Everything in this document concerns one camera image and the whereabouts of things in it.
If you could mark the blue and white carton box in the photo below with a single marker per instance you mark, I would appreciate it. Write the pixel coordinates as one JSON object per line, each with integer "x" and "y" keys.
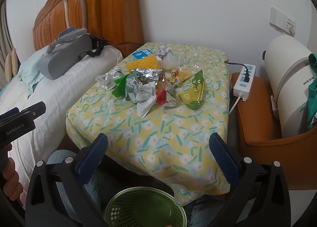
{"x": 141, "y": 53}

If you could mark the yellow cartoon toy packet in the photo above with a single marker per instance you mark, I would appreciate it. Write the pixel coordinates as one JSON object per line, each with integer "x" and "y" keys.
{"x": 177, "y": 77}

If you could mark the silver blister pack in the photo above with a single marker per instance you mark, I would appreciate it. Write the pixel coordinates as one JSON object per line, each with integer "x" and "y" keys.
{"x": 146, "y": 73}

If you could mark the crumpled silver paper ball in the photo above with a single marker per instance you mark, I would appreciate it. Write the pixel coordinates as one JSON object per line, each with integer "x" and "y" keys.
{"x": 164, "y": 51}

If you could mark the white power strip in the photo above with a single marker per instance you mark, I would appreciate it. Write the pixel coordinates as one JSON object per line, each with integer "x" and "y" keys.
{"x": 244, "y": 88}

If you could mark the red wrapper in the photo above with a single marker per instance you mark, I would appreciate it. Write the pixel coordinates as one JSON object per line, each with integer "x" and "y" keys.
{"x": 161, "y": 97}

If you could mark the beige curtain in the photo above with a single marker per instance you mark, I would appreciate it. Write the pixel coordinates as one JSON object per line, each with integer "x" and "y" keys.
{"x": 7, "y": 51}

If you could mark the person's left hand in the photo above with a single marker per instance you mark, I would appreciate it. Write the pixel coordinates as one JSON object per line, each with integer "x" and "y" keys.
{"x": 12, "y": 180}

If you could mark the green mesh wastebasket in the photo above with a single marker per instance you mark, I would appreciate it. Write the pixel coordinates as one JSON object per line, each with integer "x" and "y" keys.
{"x": 143, "y": 207}

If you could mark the person's right leg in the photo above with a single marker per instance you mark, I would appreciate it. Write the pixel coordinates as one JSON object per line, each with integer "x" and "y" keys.
{"x": 205, "y": 214}

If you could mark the white bed sheet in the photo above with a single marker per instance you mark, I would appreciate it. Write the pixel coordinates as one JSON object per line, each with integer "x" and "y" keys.
{"x": 64, "y": 88}

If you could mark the white wall switch panel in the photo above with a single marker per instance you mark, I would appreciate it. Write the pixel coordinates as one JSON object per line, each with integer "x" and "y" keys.
{"x": 282, "y": 20}

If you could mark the silver foil wrapper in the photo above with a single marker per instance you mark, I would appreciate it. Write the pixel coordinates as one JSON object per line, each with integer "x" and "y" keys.
{"x": 107, "y": 78}

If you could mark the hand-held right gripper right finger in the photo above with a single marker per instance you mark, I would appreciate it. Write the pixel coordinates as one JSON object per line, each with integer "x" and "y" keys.
{"x": 223, "y": 160}

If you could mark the yellow floral tablecloth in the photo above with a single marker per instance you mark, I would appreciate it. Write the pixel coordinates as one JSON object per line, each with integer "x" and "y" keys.
{"x": 148, "y": 140}

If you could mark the yellow-green snack packet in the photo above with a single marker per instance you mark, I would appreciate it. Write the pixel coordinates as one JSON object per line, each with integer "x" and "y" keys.
{"x": 194, "y": 93}

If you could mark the yellow sponge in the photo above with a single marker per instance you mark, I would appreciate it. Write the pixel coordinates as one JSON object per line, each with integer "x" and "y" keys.
{"x": 142, "y": 63}

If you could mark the light blue cloth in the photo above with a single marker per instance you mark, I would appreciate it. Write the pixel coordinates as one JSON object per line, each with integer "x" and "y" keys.
{"x": 31, "y": 73}

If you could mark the green wrapper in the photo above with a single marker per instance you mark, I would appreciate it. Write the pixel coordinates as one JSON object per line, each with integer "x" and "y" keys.
{"x": 120, "y": 85}

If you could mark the white cylindrical appliance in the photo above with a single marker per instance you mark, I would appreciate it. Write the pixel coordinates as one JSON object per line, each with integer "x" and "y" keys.
{"x": 287, "y": 76}

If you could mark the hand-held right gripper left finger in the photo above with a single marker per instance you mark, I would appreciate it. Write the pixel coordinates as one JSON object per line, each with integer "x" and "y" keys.
{"x": 92, "y": 160}

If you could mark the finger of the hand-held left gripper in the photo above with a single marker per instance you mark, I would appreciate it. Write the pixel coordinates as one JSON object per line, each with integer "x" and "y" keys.
{"x": 34, "y": 109}

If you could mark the clear plastic bag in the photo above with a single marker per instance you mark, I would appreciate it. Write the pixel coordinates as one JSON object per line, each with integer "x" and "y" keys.
{"x": 173, "y": 61}

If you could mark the orange chair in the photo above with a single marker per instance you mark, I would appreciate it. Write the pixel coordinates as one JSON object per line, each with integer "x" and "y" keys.
{"x": 257, "y": 123}

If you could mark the wooden headboard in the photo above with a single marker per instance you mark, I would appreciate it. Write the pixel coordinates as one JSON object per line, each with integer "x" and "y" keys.
{"x": 106, "y": 6}

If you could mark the black power adapter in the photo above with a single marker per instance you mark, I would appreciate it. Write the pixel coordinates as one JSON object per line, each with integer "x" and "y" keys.
{"x": 97, "y": 43}

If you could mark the green bag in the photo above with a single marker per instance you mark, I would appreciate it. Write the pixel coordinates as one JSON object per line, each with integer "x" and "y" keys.
{"x": 312, "y": 93}

